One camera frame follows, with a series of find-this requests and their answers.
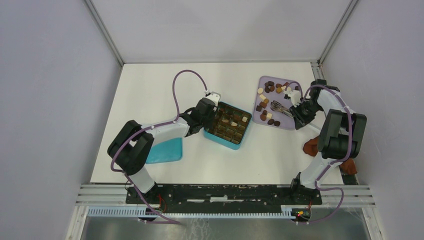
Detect teal tin lid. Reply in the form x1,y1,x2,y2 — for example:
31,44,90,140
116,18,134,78
145,138,183,164

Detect teal chocolate tin box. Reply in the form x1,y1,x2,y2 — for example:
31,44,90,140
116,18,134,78
203,102,253,150

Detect metal tongs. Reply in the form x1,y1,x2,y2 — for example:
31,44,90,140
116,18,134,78
269,100,322,132

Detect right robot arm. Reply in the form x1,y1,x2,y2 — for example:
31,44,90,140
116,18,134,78
288,79,367,204

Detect white cable duct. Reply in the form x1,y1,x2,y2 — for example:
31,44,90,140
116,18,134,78
87,206,295,220

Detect brown cloth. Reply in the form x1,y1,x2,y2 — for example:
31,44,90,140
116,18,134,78
302,136,358,176

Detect purple cable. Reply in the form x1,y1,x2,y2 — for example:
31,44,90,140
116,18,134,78
110,69,210,225
284,81,355,226

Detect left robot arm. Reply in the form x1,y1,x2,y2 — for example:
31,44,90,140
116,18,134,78
107,93,220,204

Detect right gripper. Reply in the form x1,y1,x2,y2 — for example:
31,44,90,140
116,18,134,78
289,100,323,130

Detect lilac plastic tray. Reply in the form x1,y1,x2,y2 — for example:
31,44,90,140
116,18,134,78
251,75,300,131

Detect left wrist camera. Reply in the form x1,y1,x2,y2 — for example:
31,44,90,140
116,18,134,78
205,91,221,107

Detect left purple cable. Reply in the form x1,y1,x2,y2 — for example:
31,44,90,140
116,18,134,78
110,69,210,225

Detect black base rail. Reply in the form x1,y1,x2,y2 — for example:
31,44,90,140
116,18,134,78
125,184,323,214

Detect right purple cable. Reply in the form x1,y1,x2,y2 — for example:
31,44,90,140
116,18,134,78
284,81,355,226

